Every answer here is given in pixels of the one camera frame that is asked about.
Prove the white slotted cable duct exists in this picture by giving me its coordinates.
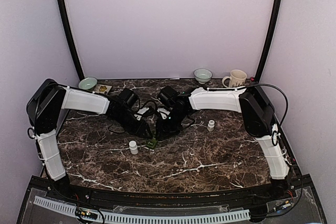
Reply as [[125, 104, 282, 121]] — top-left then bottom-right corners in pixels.
[[33, 196, 250, 223]]

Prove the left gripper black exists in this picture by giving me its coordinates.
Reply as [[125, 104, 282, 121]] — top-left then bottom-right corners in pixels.
[[112, 110, 153, 139]]

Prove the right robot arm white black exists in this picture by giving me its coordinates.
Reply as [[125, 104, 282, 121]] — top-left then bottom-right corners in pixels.
[[155, 84, 290, 200]]

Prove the right black frame post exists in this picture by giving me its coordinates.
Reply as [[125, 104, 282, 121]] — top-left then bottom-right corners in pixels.
[[254, 0, 281, 82]]

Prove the left black frame post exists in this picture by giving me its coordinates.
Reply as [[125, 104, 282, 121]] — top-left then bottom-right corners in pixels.
[[57, 0, 85, 80]]

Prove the black frame post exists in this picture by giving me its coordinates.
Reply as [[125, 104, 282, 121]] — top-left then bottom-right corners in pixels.
[[254, 0, 281, 82], [57, 0, 85, 80]]

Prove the pale green bowl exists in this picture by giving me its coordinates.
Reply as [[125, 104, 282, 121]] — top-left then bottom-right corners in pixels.
[[78, 77, 98, 91], [194, 68, 213, 84]]

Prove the pale green bowl left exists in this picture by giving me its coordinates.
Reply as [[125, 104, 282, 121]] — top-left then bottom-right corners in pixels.
[[78, 77, 98, 91]]

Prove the cream ceramic mug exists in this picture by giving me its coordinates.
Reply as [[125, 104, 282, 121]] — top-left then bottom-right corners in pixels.
[[222, 69, 247, 88]]

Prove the pale green bowl right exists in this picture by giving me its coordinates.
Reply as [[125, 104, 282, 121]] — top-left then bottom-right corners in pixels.
[[194, 68, 213, 84]]

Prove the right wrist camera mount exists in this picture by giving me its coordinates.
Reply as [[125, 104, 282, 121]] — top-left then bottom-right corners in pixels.
[[157, 107, 171, 120]]

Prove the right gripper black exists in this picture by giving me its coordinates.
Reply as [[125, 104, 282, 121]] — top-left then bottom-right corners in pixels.
[[155, 109, 188, 140]]

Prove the green weekly pill organizer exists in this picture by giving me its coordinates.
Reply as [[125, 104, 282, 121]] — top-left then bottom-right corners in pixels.
[[145, 138, 157, 150]]

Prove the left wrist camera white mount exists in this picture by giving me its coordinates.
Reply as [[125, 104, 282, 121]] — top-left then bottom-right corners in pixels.
[[135, 100, 158, 121]]

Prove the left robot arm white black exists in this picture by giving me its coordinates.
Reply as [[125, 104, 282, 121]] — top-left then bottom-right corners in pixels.
[[26, 79, 153, 182]]

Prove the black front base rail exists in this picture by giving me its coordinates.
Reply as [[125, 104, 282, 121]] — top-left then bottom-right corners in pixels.
[[67, 183, 275, 208]]

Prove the white pill bottle front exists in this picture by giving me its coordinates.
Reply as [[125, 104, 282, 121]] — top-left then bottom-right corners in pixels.
[[129, 141, 139, 155]]

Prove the patterned coaster under bowl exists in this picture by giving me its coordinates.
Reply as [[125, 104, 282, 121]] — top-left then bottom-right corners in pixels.
[[93, 84, 112, 95]]

